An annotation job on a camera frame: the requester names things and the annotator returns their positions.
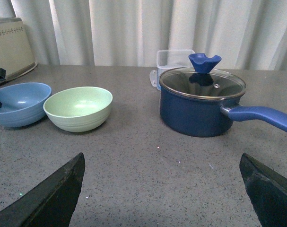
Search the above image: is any cream two-slot toaster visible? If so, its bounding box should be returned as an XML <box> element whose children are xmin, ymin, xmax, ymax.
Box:
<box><xmin>0</xmin><ymin>17</ymin><xmax>37</xmax><ymax>81</ymax></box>

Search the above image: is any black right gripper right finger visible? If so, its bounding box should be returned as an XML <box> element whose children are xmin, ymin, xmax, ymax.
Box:
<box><xmin>239</xmin><ymin>153</ymin><xmax>287</xmax><ymax>227</ymax></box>

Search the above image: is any white pleated curtain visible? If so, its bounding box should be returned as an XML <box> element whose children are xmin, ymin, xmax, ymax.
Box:
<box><xmin>0</xmin><ymin>0</ymin><xmax>287</xmax><ymax>70</ymax></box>

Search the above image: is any dark blue saucepan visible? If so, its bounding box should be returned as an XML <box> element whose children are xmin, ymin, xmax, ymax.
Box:
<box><xmin>160</xmin><ymin>89</ymin><xmax>287</xmax><ymax>137</ymax></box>

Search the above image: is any blue bowl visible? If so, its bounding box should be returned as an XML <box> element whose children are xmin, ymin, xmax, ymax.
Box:
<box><xmin>0</xmin><ymin>82</ymin><xmax>52</xmax><ymax>128</ymax></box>

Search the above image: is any clear plastic food container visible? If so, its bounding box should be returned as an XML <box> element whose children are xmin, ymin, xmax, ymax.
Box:
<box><xmin>149</xmin><ymin>49</ymin><xmax>195</xmax><ymax>91</ymax></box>

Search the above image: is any glass lid with blue knob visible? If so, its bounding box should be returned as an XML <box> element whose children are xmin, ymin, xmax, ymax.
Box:
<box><xmin>159</xmin><ymin>53</ymin><xmax>246</xmax><ymax>100</ymax></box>

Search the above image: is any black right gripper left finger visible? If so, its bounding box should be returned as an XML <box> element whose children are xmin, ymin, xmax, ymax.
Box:
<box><xmin>0</xmin><ymin>153</ymin><xmax>85</xmax><ymax>227</ymax></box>

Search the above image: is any green bowl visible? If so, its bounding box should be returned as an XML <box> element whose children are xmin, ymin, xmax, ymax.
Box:
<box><xmin>43</xmin><ymin>87</ymin><xmax>113</xmax><ymax>132</ymax></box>

